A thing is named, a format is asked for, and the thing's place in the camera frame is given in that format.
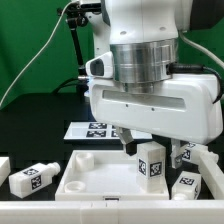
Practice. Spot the white obstacle fence front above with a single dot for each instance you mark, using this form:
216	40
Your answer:
113	212

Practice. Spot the white square tabletop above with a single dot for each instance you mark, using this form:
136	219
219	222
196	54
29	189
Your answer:
98	175

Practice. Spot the white obstacle fence left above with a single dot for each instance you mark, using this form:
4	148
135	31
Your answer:
5	169

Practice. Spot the white tag sheet base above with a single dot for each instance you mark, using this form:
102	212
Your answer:
90	131

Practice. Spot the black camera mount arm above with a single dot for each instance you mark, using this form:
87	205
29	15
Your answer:
75	17

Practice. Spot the white obstacle fence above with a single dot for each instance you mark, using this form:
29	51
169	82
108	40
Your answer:
213	176
5	169
113	212

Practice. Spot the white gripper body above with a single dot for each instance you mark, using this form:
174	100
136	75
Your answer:
186	106

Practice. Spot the white obstacle fence right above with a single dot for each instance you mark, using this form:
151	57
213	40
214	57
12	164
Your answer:
213	176

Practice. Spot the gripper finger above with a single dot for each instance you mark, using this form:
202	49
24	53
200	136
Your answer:
176	154
125	136

